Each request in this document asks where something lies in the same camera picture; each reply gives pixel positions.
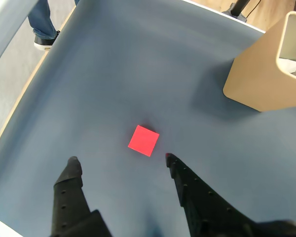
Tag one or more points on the grey table mat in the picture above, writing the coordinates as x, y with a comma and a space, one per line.
125, 81

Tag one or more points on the pale grey bar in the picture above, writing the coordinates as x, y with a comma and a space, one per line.
5, 27

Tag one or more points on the person's shoe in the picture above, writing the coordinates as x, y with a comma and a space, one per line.
43, 42

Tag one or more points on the black camera stand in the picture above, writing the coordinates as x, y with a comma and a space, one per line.
236, 10

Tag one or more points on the square beige box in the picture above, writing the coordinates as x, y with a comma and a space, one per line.
254, 74

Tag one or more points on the red cube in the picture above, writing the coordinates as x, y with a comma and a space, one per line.
143, 140

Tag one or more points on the person's leg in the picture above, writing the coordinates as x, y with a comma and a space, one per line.
42, 17

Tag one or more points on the white tissue paper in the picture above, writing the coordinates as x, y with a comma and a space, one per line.
288, 65

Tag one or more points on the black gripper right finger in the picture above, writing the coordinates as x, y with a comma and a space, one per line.
207, 209

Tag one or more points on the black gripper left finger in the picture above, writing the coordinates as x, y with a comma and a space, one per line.
69, 197

